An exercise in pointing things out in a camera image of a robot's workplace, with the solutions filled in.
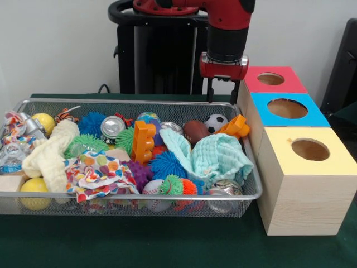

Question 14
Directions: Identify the colourful polka dot cloth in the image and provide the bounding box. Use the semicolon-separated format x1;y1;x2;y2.
63;149;140;204

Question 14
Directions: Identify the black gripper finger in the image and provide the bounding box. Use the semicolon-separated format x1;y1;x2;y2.
206;77;215;103
230;80;240;104

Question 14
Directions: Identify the blue globe ball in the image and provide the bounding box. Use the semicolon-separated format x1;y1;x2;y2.
136;111;162;126

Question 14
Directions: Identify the dark green tablecloth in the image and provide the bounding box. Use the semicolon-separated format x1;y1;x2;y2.
0;93;357;268
332;100;357;132

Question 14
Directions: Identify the mint green cloth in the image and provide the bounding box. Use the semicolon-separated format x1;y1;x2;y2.
158;128;255;186

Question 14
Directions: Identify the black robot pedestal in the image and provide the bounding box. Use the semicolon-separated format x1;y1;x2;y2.
107;0;224;95

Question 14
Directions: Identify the yellow ball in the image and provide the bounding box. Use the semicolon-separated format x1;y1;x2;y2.
30;112;56;137
19;178;52;210

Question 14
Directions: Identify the brown toy football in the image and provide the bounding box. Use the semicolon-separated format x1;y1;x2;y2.
183;119;211;146

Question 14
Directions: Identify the long orange toy block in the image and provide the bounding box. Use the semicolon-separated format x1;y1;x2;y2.
214;113;250;140

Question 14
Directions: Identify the silver mesh bin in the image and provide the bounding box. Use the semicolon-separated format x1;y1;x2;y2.
0;98;263;219

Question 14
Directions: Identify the blue spiky rubber ball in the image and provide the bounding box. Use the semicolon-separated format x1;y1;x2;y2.
77;111;108;139

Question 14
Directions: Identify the cream yellow cloth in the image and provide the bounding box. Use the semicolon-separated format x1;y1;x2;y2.
21;119;81;193

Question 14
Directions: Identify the black and white soccer ball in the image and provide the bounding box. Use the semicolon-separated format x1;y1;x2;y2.
204;113;229;134

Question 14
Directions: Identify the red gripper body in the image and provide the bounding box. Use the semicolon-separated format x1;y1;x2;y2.
199;52;249;82

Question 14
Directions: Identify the wooden box with three holes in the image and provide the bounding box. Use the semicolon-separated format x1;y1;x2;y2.
237;65;357;237

